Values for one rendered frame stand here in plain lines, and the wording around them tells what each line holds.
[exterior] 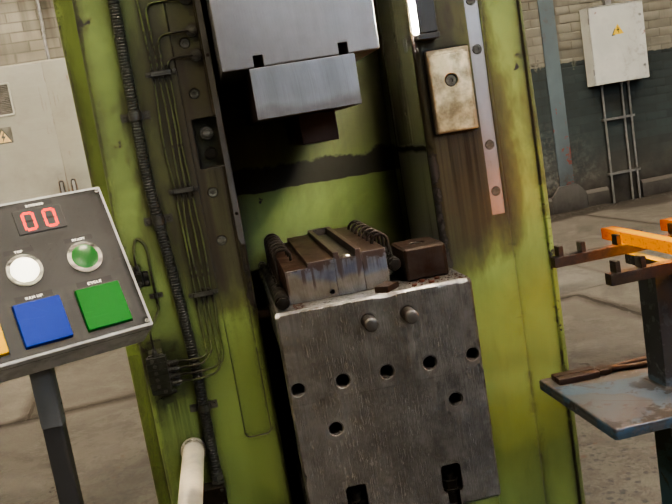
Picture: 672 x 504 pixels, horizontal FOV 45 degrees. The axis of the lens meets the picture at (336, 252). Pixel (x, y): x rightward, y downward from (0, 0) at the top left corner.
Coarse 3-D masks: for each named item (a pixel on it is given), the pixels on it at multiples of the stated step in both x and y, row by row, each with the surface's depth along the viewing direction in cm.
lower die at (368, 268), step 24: (288, 240) 192; (312, 240) 185; (360, 240) 172; (288, 264) 163; (312, 264) 156; (336, 264) 156; (360, 264) 157; (384, 264) 158; (288, 288) 156; (312, 288) 156; (336, 288) 157; (360, 288) 158
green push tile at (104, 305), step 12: (84, 288) 135; (96, 288) 135; (108, 288) 136; (120, 288) 137; (84, 300) 134; (96, 300) 134; (108, 300) 135; (120, 300) 136; (84, 312) 133; (96, 312) 134; (108, 312) 134; (120, 312) 135; (96, 324) 133; (108, 324) 134
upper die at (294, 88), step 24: (264, 72) 150; (288, 72) 150; (312, 72) 151; (336, 72) 152; (264, 96) 150; (288, 96) 151; (312, 96) 152; (336, 96) 152; (360, 96) 153; (264, 120) 160
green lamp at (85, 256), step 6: (78, 246) 138; (84, 246) 139; (90, 246) 139; (72, 252) 137; (78, 252) 138; (84, 252) 138; (90, 252) 138; (96, 252) 139; (72, 258) 137; (78, 258) 137; (84, 258) 137; (90, 258) 138; (96, 258) 138; (78, 264) 137; (84, 264) 137; (90, 264) 137
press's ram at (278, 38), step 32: (224, 0) 147; (256, 0) 148; (288, 0) 149; (320, 0) 150; (352, 0) 150; (224, 32) 148; (256, 32) 149; (288, 32) 149; (320, 32) 150; (352, 32) 151; (224, 64) 148; (256, 64) 168
